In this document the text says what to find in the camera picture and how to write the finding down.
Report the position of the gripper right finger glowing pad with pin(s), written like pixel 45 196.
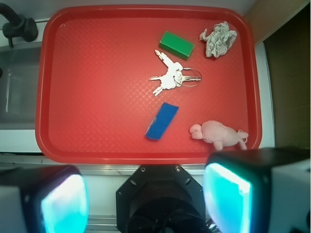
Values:
pixel 259 191

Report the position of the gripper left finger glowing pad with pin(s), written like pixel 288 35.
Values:
pixel 49 199

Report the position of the silver keys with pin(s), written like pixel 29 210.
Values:
pixel 174 76

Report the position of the pink plush toy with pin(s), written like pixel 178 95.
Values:
pixel 219 135

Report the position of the blue sponge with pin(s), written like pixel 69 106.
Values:
pixel 161 121

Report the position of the red plastic tray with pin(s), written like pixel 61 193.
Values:
pixel 95 101

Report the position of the grey sink basin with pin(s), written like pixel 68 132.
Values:
pixel 19 70

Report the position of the crumpled grey paper towel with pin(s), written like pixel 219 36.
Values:
pixel 219 41

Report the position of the green rectangular block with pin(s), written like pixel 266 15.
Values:
pixel 176 45

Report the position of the dark grey faucet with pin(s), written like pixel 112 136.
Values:
pixel 17 26

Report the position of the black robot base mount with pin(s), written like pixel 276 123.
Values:
pixel 161 199

